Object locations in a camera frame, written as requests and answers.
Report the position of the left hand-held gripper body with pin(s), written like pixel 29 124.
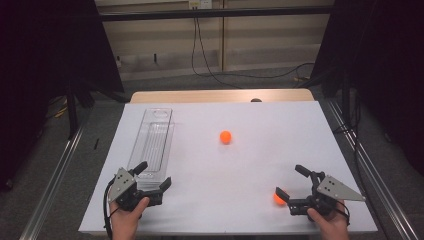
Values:
pixel 124 186

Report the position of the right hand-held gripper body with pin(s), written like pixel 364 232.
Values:
pixel 336 190

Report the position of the orange ball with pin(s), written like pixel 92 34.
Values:
pixel 225 137
pixel 278 200

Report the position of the clear plastic container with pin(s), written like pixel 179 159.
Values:
pixel 155 143

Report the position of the person's left hand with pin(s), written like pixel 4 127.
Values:
pixel 125 221

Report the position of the person's right hand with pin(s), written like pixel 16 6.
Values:
pixel 333 226

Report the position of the small black floor item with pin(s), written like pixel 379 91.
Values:
pixel 96 143

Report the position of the white table mat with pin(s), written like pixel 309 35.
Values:
pixel 233 173

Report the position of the black metal stand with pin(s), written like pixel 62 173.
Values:
pixel 71 113
pixel 346 103

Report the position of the wooden table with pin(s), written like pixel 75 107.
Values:
pixel 200 96

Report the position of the black curtain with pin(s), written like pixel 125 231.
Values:
pixel 393 50
pixel 40 50

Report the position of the black horizontal bar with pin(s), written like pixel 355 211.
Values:
pixel 213 13

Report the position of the metal floor rail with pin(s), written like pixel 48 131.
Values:
pixel 50 190
pixel 373 173

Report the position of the white wall socket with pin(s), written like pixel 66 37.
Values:
pixel 200 4

